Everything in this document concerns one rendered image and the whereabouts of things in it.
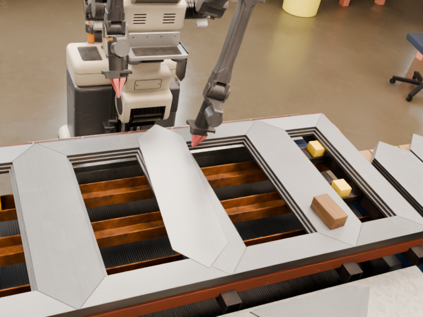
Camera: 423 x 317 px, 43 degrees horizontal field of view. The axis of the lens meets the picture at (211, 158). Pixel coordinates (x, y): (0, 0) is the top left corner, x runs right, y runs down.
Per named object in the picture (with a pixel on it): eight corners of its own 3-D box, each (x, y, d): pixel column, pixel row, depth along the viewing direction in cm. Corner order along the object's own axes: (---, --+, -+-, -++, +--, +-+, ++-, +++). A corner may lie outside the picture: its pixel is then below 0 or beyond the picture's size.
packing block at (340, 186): (349, 195, 208) (352, 188, 206) (338, 198, 206) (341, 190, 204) (340, 186, 213) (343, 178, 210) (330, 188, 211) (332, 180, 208)
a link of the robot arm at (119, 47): (125, 21, 197) (101, 22, 194) (134, 21, 187) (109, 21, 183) (127, 55, 200) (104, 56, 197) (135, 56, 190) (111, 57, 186)
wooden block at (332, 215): (344, 226, 183) (349, 215, 180) (330, 230, 180) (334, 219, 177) (323, 203, 191) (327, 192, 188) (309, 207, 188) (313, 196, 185)
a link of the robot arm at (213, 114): (228, 85, 197) (207, 80, 194) (236, 101, 188) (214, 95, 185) (216, 113, 203) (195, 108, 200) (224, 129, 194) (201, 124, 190)
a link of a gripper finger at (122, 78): (126, 98, 198) (125, 72, 196) (107, 99, 195) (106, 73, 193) (122, 96, 204) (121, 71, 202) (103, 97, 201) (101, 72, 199)
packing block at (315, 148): (323, 155, 227) (326, 148, 225) (313, 157, 225) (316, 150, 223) (316, 147, 232) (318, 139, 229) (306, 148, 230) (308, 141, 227)
